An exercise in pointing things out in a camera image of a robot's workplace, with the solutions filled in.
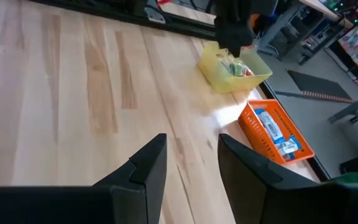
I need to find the grey metal stand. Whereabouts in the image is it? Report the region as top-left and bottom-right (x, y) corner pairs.
(328, 92), (358, 139)

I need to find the orange slotted plastic basket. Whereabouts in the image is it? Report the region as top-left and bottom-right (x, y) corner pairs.
(237, 98), (316, 166)

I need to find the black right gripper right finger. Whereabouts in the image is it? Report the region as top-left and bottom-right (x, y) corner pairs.
(218, 133), (358, 224)

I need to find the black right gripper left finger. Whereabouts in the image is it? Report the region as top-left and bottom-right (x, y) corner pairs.
(0, 133), (168, 224)

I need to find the yellow plastic basket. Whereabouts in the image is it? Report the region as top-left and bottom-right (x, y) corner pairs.
(197, 40), (273, 95)

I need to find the dark floor mat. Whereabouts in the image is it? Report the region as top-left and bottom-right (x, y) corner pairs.
(274, 69), (354, 105)

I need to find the green Sprite can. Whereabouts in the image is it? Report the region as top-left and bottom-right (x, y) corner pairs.
(329, 170), (358, 187)

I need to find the green gummy candy pack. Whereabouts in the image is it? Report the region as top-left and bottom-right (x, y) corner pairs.
(227, 58), (246, 78)

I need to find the silver metal bracket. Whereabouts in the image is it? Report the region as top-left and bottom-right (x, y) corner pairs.
(144, 6), (168, 25)

